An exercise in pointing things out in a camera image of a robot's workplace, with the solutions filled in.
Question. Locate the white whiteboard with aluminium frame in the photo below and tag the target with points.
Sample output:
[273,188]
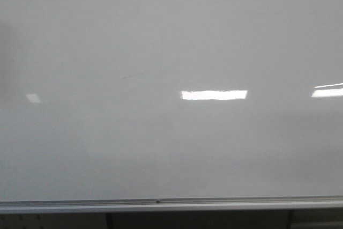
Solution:
[110,105]

